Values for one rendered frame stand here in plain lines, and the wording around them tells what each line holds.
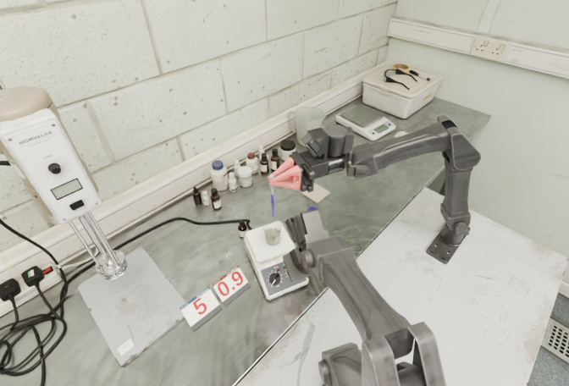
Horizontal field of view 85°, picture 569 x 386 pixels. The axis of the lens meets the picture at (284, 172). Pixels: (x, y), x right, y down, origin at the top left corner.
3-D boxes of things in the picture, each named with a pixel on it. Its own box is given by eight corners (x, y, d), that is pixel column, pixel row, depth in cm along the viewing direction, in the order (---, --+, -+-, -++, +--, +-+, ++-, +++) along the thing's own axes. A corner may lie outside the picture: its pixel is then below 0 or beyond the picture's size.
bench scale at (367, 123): (372, 143, 148) (374, 134, 145) (333, 121, 164) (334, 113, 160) (396, 129, 157) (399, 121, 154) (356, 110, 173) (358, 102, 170)
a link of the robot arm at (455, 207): (447, 233, 96) (452, 151, 76) (439, 217, 101) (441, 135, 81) (470, 228, 95) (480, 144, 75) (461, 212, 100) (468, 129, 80)
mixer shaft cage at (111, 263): (133, 268, 80) (95, 199, 64) (106, 285, 76) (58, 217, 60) (122, 253, 83) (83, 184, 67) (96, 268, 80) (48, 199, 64)
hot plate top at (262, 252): (296, 250, 91) (296, 248, 91) (257, 264, 88) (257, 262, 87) (279, 221, 100) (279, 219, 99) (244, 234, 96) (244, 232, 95)
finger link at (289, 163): (274, 181, 72) (311, 170, 75) (263, 163, 77) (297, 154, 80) (275, 201, 76) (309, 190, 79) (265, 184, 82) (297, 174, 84)
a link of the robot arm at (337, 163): (326, 159, 77) (350, 152, 79) (315, 147, 81) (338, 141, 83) (324, 180, 82) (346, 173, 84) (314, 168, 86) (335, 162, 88)
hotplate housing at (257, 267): (308, 285, 91) (310, 270, 86) (267, 303, 87) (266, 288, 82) (278, 231, 107) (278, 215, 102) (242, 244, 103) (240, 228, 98)
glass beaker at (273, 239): (273, 230, 96) (273, 212, 91) (285, 241, 93) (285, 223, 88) (258, 241, 93) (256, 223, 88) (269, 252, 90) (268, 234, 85)
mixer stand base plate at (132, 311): (193, 311, 85) (192, 309, 85) (121, 369, 75) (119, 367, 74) (142, 247, 102) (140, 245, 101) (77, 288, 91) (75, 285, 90)
